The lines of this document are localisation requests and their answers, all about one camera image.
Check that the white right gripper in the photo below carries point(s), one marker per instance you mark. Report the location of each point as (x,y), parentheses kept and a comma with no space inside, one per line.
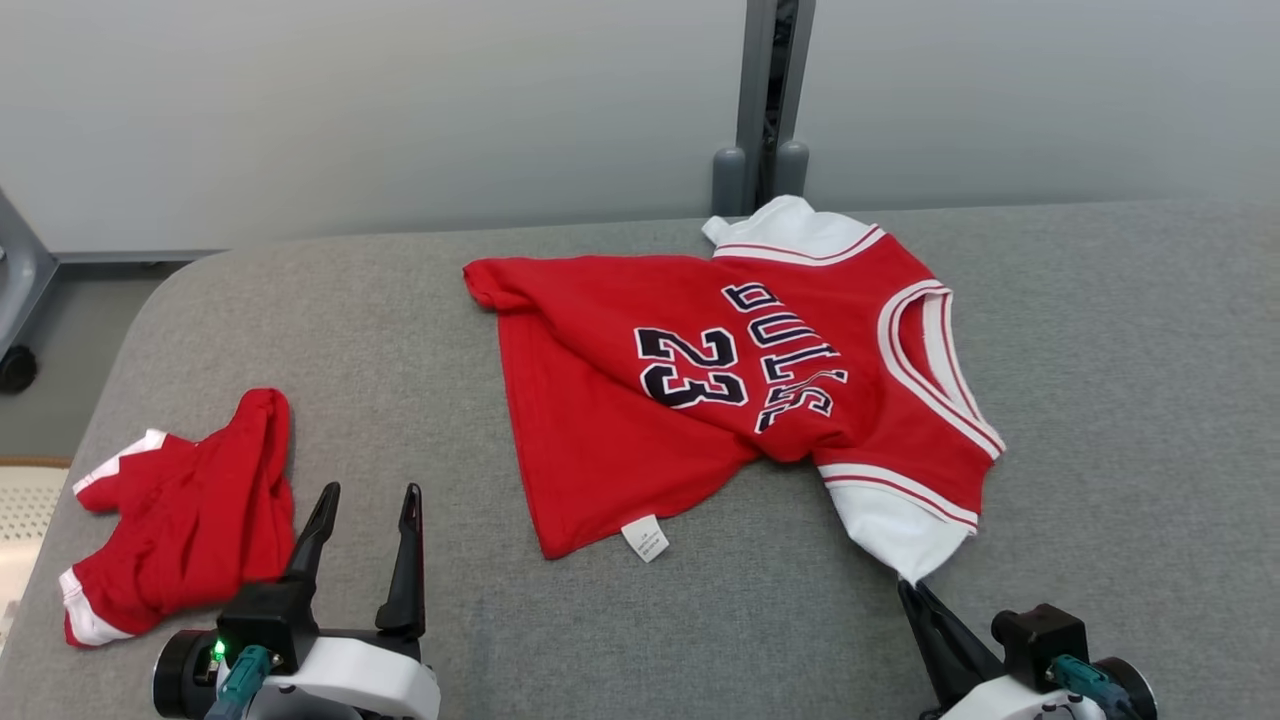
(1010,705)

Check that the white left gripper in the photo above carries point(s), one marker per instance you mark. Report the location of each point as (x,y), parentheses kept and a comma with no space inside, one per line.
(370,685)

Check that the red shorts white trim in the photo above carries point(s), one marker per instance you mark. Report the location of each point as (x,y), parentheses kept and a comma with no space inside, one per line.
(190,520)

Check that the red Bulls 23 jersey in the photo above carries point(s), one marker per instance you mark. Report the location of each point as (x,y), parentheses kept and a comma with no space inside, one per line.
(600,400)

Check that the grey fabric sofa seat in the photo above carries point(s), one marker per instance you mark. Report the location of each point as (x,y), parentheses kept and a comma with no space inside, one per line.
(400,330)

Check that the cream perforated laundry basket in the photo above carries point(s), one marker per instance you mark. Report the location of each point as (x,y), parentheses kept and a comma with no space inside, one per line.
(25,520)

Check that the grey rolling stand with caster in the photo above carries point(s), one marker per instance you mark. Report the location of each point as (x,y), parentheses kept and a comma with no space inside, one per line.
(25,280)

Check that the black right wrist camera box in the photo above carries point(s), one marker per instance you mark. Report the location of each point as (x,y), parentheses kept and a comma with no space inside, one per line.
(1040,645)

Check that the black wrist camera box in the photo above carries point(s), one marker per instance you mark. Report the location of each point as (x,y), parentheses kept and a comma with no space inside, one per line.
(1040,645)
(270,625)

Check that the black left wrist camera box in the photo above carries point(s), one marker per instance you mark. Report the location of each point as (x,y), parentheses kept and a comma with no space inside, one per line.
(270,625)

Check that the grey partition post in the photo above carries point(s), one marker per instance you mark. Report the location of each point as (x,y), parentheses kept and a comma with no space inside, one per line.
(752,100)

